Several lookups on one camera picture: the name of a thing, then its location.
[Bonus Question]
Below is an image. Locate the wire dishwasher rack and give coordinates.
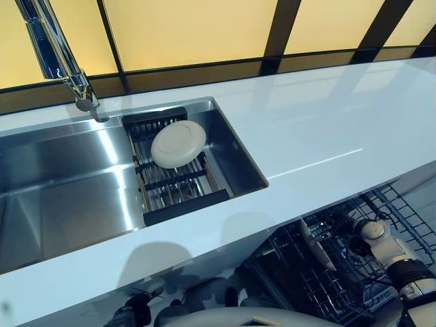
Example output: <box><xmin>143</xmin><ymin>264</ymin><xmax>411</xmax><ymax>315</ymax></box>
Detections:
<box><xmin>251</xmin><ymin>185</ymin><xmax>436</xmax><ymax>320</ymax></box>

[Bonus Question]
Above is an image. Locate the stainless steel sink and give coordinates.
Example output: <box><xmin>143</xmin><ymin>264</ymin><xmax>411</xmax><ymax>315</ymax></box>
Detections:
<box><xmin>0</xmin><ymin>97</ymin><xmax>270</xmax><ymax>275</ymax></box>

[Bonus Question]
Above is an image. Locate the robot right leg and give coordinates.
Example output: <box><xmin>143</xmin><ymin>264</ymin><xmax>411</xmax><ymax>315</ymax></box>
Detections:
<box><xmin>223</xmin><ymin>287</ymin><xmax>274</xmax><ymax>309</ymax></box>

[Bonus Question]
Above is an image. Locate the chrome kitchen faucet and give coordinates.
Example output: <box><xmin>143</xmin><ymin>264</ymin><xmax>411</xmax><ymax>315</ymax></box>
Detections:
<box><xmin>16</xmin><ymin>0</ymin><xmax>110</xmax><ymax>123</ymax></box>

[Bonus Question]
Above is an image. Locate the beige round plate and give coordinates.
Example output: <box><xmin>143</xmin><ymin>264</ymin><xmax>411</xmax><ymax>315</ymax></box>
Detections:
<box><xmin>298</xmin><ymin>217</ymin><xmax>337</xmax><ymax>272</ymax></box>
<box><xmin>151</xmin><ymin>119</ymin><xmax>207</xmax><ymax>170</ymax></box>

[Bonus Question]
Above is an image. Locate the robot left leg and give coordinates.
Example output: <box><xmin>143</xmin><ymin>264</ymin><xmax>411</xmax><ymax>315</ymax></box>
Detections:
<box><xmin>153</xmin><ymin>298</ymin><xmax>192</xmax><ymax>325</ymax></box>

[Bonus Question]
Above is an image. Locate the black sink dish rack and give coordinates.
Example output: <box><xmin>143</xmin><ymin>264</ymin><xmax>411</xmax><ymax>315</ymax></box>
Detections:
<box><xmin>121</xmin><ymin>107</ymin><xmax>234</xmax><ymax>226</ymax></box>

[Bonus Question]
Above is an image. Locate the robot leg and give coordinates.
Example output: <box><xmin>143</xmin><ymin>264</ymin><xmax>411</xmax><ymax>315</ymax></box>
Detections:
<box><xmin>153</xmin><ymin>298</ymin><xmax>192</xmax><ymax>325</ymax></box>
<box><xmin>223</xmin><ymin>287</ymin><xmax>274</xmax><ymax>309</ymax></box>

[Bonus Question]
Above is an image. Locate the black window frame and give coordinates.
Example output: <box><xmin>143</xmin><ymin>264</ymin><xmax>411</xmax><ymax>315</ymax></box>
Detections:
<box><xmin>0</xmin><ymin>0</ymin><xmax>436</xmax><ymax>96</ymax></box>

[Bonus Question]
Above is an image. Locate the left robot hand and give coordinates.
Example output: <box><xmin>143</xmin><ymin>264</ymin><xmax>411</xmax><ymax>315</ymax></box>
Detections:
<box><xmin>117</xmin><ymin>287</ymin><xmax>165</xmax><ymax>322</ymax></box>

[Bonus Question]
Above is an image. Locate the beige robot torso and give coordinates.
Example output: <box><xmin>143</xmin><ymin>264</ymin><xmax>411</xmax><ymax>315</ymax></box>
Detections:
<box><xmin>153</xmin><ymin>308</ymin><xmax>324</xmax><ymax>327</ymax></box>

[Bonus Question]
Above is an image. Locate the open dishwasher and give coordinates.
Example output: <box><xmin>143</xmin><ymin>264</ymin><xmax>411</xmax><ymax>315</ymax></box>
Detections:
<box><xmin>245</xmin><ymin>183</ymin><xmax>436</xmax><ymax>327</ymax></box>

